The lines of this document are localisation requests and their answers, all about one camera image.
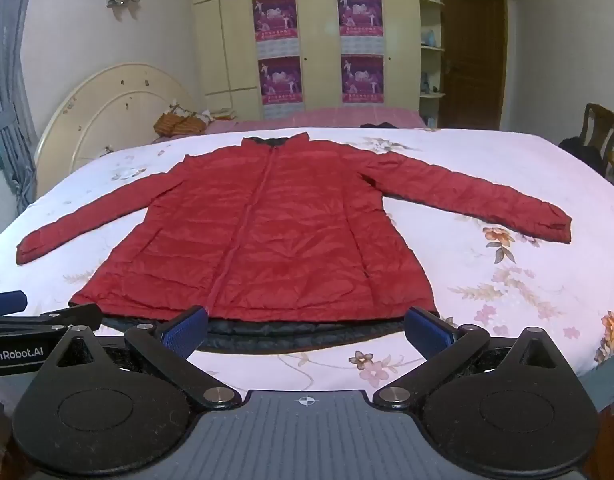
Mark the red down jacket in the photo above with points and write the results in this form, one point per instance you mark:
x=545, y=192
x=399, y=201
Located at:
x=287, y=235

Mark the corner shelf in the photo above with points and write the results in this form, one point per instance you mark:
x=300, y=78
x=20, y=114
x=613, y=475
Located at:
x=432, y=48

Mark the wooden chair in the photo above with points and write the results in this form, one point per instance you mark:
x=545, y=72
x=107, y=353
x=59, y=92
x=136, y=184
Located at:
x=594, y=120

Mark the dark cloth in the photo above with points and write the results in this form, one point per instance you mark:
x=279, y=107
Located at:
x=379, y=125

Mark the cream headboard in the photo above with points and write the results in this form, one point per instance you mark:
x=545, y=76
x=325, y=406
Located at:
x=102, y=110

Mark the floral bed sheet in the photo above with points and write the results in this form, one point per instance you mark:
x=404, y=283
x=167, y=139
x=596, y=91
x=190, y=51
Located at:
x=487, y=175

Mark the brown wooden door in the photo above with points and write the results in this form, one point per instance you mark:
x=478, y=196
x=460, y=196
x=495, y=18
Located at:
x=474, y=60

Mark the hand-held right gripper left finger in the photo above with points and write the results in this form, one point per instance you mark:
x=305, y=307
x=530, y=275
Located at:
x=186, y=329

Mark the black bag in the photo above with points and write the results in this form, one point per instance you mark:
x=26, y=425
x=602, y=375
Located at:
x=582, y=152

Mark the cream wardrobe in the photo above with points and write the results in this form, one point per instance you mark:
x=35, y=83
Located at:
x=319, y=35

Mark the woven basket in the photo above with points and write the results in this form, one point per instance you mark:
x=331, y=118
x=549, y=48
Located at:
x=172, y=124

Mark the purple wall poster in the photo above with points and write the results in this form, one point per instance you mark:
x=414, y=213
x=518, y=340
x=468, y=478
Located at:
x=281, y=80
x=362, y=77
x=359, y=12
x=274, y=15

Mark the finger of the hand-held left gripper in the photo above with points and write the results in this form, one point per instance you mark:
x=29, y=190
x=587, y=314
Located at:
x=6, y=303
x=47, y=319

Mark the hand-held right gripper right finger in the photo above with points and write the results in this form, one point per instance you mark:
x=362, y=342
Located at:
x=427, y=332

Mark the blue-grey curtain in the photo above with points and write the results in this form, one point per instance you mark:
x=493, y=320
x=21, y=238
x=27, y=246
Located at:
x=7, y=85

